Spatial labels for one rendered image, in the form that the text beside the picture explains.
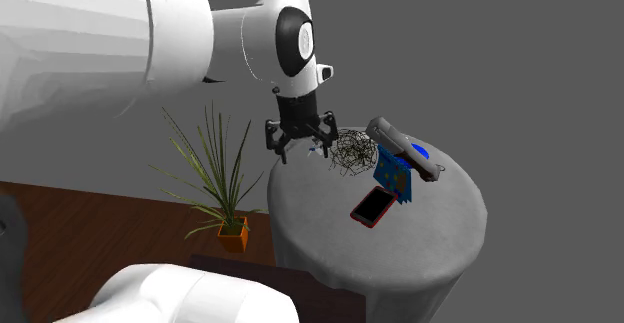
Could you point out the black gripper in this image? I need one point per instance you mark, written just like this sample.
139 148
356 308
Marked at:
297 115

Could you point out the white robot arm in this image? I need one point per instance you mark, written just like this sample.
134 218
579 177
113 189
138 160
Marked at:
73 44

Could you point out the small white blue object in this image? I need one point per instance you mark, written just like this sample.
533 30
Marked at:
312 151

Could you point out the white grey remote controller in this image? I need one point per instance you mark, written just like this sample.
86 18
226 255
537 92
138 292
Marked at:
397 142

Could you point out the red smartphone with black screen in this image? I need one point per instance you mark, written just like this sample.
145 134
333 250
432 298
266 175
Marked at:
373 206

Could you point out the blue round disc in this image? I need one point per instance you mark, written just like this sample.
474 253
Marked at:
422 151

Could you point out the green plant in orange pot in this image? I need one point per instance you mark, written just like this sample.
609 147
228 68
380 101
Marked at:
233 234

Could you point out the round table with grey cloth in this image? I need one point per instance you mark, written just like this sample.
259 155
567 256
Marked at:
419 249

